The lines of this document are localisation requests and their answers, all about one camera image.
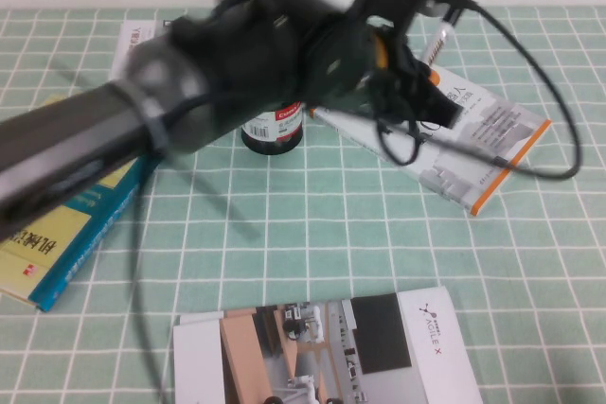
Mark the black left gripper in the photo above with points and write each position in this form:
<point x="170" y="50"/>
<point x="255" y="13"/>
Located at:
<point x="350" y="63"/>

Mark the white marker with black ends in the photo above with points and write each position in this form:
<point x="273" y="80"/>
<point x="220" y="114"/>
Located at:
<point x="438" y="42"/>

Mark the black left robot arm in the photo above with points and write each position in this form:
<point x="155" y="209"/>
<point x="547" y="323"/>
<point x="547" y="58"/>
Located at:
<point x="165" y="92"/>

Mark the black mesh pen holder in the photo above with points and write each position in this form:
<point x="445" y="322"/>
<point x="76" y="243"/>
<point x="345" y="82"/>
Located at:
<point x="270" y="139"/>

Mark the white orange ROS book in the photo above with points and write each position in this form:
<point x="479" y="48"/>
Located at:
<point x="497" y="139"/>

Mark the green checked tablecloth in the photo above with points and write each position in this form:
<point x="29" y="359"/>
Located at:
<point x="308" y="233"/>

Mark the AgileX brochure with logo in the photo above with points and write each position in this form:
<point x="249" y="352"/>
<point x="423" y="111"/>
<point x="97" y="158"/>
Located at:
<point x="331" y="352"/>

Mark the AgileX brochure with Chinese title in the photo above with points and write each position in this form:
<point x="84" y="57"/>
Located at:
<point x="130" y="37"/>

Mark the yellow and teal hardcover book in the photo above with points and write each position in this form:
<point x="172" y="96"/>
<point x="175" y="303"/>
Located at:
<point x="47" y="257"/>

